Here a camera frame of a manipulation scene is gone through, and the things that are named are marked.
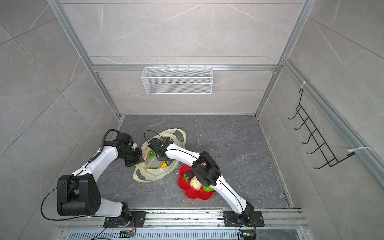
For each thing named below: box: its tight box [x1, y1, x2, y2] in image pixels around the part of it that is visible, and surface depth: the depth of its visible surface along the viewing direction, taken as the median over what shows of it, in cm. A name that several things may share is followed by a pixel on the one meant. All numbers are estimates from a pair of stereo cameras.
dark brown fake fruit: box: [185, 170, 195, 180], surface depth 85 cm
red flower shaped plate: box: [177, 164, 216, 201], surface depth 83 cm
